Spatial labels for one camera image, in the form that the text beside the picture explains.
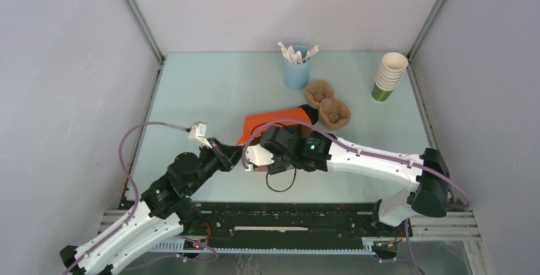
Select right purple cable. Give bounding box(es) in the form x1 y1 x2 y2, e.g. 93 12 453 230
241 119 471 211

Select white stir stick packets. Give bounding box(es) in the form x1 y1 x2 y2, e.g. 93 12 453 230
277 41 320 65

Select purple cable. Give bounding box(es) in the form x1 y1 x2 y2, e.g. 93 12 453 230
241 119 471 211
60 122 190 275

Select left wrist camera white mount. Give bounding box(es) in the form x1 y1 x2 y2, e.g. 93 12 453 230
188 122 212 149

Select brown pulp cup carrier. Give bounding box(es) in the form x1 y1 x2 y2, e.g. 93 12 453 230
304 80 352 130

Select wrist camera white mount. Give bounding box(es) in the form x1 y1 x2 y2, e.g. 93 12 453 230
188 122 212 149
245 144 274 172

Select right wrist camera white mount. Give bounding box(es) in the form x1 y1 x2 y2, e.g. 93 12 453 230
245 144 274 172

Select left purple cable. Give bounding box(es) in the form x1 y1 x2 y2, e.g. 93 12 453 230
60 122 190 275

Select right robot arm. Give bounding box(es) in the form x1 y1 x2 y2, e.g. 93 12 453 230
246 125 450 236

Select stack of paper cups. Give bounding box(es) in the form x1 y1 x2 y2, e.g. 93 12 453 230
371 52 408 102

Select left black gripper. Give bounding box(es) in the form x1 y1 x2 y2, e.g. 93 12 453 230
187 137 244 194

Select light blue holder cup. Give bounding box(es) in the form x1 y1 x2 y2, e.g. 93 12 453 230
284 51 311 90

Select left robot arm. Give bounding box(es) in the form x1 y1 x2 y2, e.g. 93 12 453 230
60 138 243 274

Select orange paper bag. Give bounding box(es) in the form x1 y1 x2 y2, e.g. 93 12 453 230
237 106 314 194

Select stack of black lids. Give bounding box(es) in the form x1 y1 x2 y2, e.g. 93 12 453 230
299 104 319 125

